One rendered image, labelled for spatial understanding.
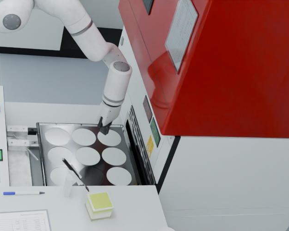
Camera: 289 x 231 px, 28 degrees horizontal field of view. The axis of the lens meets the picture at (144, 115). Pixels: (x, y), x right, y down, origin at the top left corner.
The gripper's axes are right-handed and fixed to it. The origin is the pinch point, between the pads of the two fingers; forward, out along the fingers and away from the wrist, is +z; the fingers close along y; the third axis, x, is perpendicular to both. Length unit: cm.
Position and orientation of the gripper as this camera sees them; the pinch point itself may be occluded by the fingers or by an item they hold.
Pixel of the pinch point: (104, 129)
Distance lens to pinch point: 229.4
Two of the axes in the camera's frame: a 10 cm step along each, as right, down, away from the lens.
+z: -2.4, 7.4, 6.3
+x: 7.8, 5.3, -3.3
